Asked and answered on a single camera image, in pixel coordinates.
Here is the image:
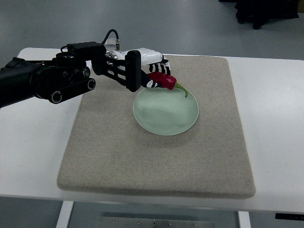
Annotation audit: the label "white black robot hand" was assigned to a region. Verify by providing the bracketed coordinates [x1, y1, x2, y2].
[133, 48, 171, 88]

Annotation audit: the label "red pepper with green stem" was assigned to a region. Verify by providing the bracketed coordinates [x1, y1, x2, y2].
[147, 72, 188, 98]

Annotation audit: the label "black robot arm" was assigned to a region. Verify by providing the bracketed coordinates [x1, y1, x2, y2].
[0, 40, 144, 107]

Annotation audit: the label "light green plate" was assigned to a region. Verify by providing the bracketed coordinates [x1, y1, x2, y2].
[133, 88, 199, 136]

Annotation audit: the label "clear plastic box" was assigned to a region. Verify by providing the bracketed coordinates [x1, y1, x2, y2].
[104, 38, 119, 51]

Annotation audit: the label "beige fabric mat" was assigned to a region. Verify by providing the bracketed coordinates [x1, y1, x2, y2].
[57, 56, 256, 199]

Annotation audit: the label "person's dark shoes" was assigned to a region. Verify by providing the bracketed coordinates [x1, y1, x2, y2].
[228, 0, 299, 30]

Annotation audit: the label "white table leg left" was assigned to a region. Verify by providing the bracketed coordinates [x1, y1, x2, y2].
[56, 201, 74, 228]

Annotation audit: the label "white table leg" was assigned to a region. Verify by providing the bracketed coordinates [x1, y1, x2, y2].
[237, 211, 251, 228]
[56, 201, 74, 228]

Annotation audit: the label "white table leg right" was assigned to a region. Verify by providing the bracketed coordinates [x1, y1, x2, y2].
[237, 211, 251, 228]

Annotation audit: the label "black label strip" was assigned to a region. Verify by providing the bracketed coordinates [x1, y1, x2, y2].
[275, 213, 304, 221]

